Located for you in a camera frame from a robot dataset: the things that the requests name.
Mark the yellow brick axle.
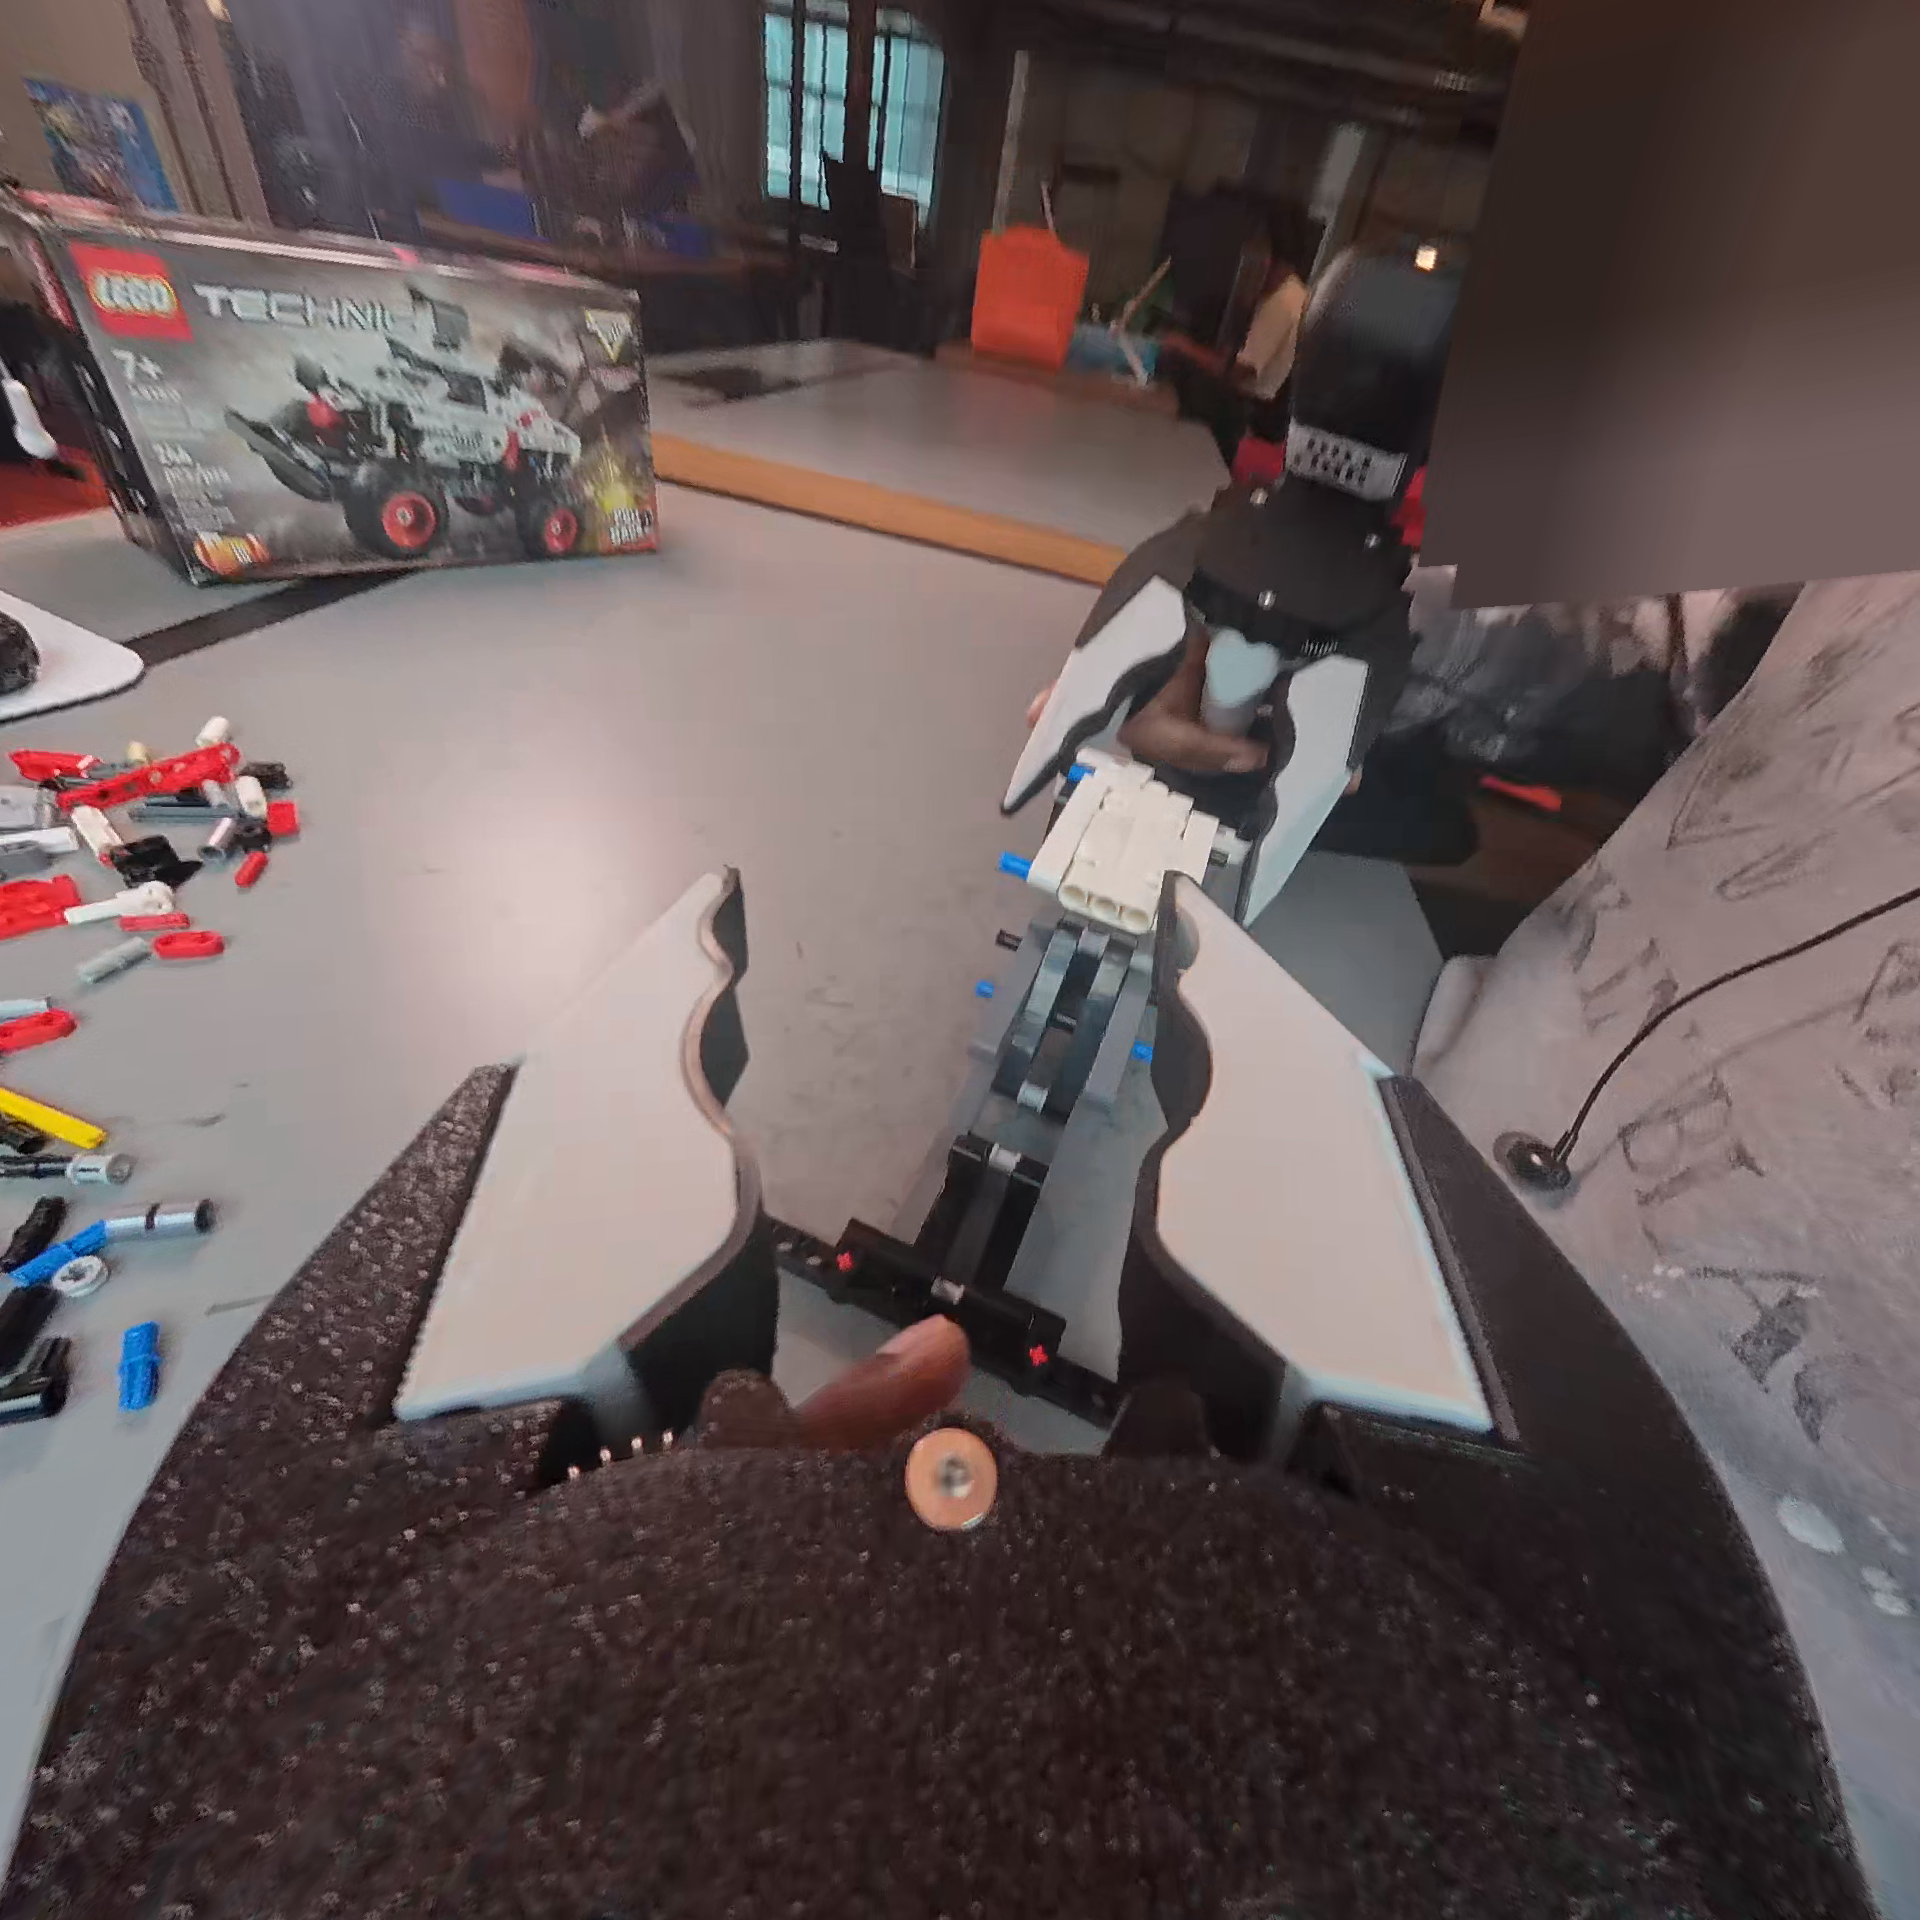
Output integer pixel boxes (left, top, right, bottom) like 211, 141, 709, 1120
0, 1083, 109, 1152

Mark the person's right hand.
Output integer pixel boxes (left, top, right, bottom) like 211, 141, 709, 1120
1117, 637, 1278, 778

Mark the paned window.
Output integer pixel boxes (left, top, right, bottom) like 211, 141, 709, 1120
755, 0, 950, 226

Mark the toy truck set box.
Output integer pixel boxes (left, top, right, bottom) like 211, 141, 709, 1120
0, 194, 662, 590

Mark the blue crate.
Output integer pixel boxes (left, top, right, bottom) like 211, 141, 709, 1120
427, 175, 544, 242

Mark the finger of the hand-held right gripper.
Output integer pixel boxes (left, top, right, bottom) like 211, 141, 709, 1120
1240, 655, 1374, 924
998, 576, 1193, 819

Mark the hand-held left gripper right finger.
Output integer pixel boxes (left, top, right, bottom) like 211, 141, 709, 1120
1126, 874, 1496, 1466

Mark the orange bag black trim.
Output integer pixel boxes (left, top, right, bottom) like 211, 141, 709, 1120
969, 223, 1093, 365

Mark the brick-built truck chassis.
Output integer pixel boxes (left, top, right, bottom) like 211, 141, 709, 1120
765, 755, 1259, 1426

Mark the person's left hand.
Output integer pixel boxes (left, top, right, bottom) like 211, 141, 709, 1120
791, 1317, 975, 1454

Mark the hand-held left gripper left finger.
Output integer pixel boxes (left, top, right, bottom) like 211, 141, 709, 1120
393, 871, 781, 1478

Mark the blue wall poster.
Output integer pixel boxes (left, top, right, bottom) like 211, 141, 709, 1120
23, 75, 183, 214

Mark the grey desk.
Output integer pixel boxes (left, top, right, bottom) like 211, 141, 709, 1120
0, 477, 1449, 1787

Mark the grey bleached hoodie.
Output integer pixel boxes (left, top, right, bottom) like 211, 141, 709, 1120
1410, 576, 1920, 1906

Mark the black microphone cable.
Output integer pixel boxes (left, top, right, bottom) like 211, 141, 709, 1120
1551, 884, 1920, 1157

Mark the pile of red white brick parts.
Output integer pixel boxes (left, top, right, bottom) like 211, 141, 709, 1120
0, 718, 302, 1052

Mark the wood-edged table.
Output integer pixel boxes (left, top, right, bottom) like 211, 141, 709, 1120
643, 336, 1232, 590

